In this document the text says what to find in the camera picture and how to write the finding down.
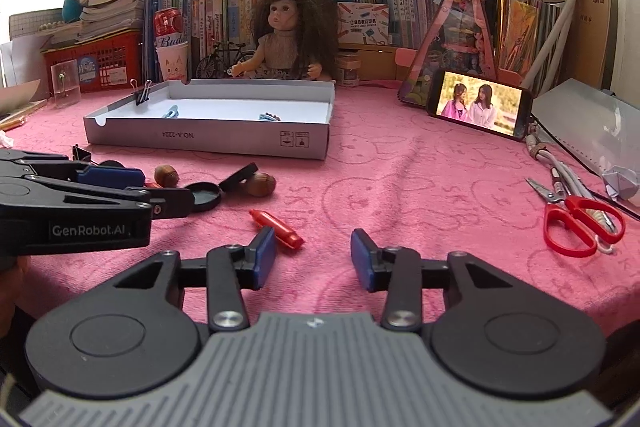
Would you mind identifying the red-handled scissors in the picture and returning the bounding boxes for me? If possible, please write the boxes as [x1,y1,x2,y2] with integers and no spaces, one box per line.
[526,178,626,258]

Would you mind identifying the black round cap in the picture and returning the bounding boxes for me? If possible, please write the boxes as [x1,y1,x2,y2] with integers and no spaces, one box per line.
[218,162,258,193]

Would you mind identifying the black binder clip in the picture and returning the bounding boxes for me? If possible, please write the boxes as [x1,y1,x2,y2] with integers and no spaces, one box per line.
[130,79,152,106]

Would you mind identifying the pink towel table mat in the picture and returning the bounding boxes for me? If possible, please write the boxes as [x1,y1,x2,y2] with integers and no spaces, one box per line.
[151,86,639,333]

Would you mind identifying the stack of paperback books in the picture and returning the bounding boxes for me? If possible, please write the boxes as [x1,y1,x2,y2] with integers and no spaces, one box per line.
[49,0,177,46]

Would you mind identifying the brown-haired doll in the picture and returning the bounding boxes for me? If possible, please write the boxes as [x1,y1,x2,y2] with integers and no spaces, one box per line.
[230,0,337,80]

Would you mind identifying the black round lid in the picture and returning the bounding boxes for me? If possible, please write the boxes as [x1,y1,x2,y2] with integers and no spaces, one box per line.
[186,182,222,213]

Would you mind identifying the light blue hair clip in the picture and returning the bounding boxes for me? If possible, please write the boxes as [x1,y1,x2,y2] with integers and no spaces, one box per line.
[163,105,179,118]
[259,113,281,121]

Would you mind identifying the small glass jar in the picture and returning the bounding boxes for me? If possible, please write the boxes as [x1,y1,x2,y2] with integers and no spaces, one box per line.
[335,52,361,87]

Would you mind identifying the red Budweiser can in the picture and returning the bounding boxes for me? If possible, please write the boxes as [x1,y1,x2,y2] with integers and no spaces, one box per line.
[153,8,184,48]

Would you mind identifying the white cat paper cup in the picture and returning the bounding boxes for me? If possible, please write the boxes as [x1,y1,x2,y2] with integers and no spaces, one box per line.
[156,42,189,83]

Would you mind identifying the white stationery box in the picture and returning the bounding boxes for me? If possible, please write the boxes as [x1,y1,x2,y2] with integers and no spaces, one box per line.
[337,2,390,46]

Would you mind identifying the black smartphone playing video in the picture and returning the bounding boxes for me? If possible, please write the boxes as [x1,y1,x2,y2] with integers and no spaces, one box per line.
[426,70,533,141]

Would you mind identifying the white shallow cardboard box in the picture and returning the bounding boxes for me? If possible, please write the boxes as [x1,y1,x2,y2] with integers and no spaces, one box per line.
[84,78,335,160]

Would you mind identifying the clear acrylic block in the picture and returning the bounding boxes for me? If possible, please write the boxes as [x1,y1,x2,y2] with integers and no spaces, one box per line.
[51,60,80,108]

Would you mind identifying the pink triangular toy box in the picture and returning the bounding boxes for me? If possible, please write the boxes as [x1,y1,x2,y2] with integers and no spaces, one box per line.
[398,0,497,107]

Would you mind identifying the miniature black bicycle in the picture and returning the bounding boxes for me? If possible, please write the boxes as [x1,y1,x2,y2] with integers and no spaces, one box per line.
[194,42,254,79]

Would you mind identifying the red plastic crate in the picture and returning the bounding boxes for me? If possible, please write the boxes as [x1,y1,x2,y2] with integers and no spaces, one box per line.
[41,30,142,93]

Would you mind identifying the red plastic tube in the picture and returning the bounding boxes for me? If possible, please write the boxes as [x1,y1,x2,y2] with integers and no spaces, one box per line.
[250,209,305,251]

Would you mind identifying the brown wooden acorn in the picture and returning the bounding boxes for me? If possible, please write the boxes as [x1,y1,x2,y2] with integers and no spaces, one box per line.
[241,172,277,197]
[153,165,180,187]

